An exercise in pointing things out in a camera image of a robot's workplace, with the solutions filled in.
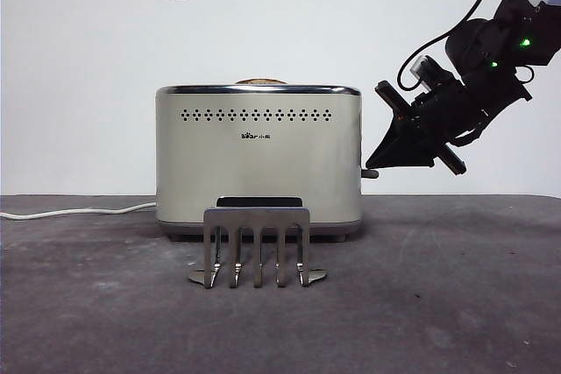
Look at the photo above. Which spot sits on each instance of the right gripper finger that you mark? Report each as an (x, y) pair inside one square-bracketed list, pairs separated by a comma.
[(416, 157), (392, 139)]

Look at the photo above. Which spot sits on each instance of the pale grey right camera box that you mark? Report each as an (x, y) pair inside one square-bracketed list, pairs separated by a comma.
[(421, 68)]

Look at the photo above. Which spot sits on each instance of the grey toaster lever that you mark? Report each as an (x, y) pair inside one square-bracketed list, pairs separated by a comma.
[(370, 173)]

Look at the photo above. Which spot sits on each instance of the cream two-slot toaster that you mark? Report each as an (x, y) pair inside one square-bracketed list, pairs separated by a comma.
[(258, 164)]

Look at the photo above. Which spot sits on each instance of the shiny metal toast rack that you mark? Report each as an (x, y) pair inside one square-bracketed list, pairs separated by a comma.
[(256, 218)]

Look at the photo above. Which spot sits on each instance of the brown bread slice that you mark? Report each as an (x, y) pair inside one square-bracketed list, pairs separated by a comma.
[(260, 81)]

